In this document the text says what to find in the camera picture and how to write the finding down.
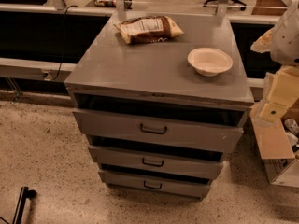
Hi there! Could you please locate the black office chair base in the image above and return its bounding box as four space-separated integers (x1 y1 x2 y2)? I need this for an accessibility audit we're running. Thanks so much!
203 0 248 12

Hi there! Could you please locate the brown snack bag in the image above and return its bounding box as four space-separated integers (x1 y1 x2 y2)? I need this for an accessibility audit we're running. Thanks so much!
115 16 184 45

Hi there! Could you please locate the grey drawer cabinet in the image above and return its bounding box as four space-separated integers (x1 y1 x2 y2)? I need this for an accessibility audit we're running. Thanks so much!
65 14 253 187

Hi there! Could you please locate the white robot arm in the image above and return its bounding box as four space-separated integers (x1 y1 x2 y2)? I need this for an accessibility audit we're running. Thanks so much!
250 1 299 123

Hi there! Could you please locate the black hanging cable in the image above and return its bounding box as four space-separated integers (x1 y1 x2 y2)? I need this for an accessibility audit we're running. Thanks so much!
50 5 80 82

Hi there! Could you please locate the white paper bowl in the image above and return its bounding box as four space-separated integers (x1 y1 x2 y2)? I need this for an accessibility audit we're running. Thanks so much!
187 48 233 77

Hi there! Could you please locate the open cardboard box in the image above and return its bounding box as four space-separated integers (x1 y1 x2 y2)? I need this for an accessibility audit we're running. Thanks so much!
250 104 299 188

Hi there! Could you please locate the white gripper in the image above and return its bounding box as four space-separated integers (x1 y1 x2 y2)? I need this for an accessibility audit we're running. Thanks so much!
250 28 299 122

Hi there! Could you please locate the grey bottom drawer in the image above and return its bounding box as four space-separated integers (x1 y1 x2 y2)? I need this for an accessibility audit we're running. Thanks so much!
98 169 210 199

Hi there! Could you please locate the grey top drawer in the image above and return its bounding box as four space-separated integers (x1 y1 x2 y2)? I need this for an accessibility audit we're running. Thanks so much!
73 108 243 153

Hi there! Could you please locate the black metal bar stand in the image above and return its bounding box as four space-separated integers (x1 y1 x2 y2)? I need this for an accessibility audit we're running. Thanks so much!
12 186 36 224

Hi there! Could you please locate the grey drawer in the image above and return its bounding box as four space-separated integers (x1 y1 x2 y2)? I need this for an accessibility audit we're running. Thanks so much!
98 169 210 199
73 108 243 153
88 146 223 179

